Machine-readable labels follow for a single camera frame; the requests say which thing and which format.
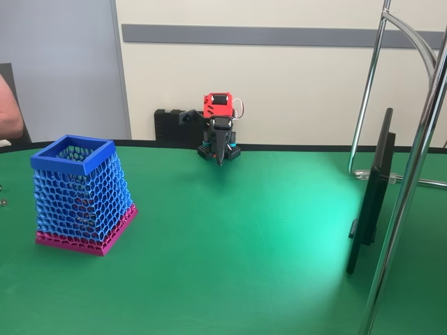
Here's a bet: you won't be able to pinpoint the person's bare forearm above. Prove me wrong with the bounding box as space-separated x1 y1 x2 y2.
0 74 24 139

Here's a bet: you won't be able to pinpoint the blue and magenta mesh basket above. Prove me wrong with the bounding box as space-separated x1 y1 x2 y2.
30 134 139 258

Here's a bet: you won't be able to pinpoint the black plastic case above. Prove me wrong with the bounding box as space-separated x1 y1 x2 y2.
154 108 207 142

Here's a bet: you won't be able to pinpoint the green mat with black rim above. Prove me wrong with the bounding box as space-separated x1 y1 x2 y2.
0 139 447 335

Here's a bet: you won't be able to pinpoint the black LED light panel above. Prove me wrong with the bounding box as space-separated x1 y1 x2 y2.
345 107 397 276

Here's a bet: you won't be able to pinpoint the chrome tube stand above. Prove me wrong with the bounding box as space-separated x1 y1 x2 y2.
347 0 447 335

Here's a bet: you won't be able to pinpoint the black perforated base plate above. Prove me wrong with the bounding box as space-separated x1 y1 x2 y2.
197 141 242 162

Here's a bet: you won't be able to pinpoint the red white servo wires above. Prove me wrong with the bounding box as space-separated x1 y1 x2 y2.
231 98 246 121

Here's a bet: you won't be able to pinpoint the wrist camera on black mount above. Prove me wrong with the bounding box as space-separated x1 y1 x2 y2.
178 108 205 127

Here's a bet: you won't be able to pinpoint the grey wall rail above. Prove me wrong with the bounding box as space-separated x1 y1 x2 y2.
121 23 447 49

